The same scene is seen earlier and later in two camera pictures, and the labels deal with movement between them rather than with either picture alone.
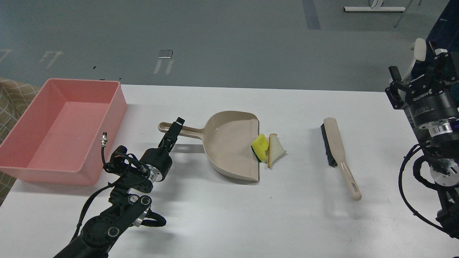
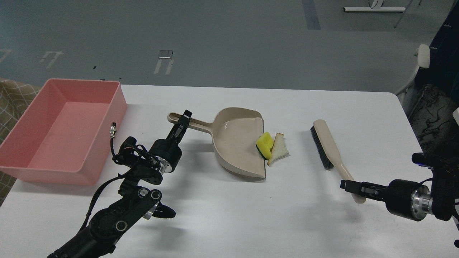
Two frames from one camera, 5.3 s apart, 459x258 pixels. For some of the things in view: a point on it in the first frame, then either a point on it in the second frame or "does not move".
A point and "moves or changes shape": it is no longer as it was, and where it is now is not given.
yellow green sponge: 259,145 moves or changes shape
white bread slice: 275,151 moves or changes shape
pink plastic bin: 58,140 does not move
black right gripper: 433,99 → 409,199
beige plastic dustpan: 227,137 moves or changes shape
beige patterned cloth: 16,97 does not move
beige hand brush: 333,150 moves or changes shape
